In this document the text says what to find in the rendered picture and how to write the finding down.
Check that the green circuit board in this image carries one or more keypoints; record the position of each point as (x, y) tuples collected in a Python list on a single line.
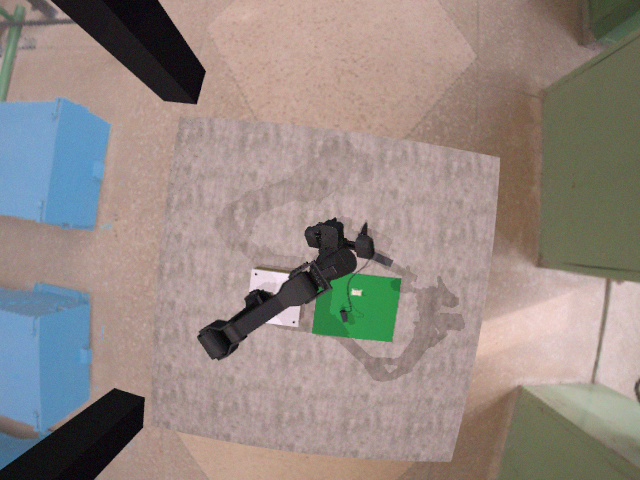
[(374, 302)]

